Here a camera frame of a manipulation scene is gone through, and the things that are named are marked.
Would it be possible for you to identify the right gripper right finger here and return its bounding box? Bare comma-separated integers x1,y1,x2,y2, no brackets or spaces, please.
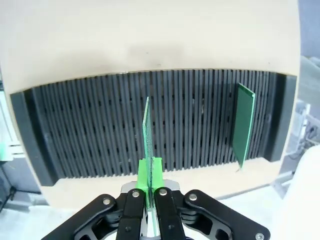
149,156,272,240

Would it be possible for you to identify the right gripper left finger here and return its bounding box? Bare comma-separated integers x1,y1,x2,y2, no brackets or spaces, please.
41,157,152,240

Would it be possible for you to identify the green circuit board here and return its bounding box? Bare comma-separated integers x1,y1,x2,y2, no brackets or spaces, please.
231,82,256,169
142,96,161,237

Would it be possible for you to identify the black slotted board rack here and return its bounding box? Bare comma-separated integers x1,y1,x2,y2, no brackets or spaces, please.
9,68,297,187

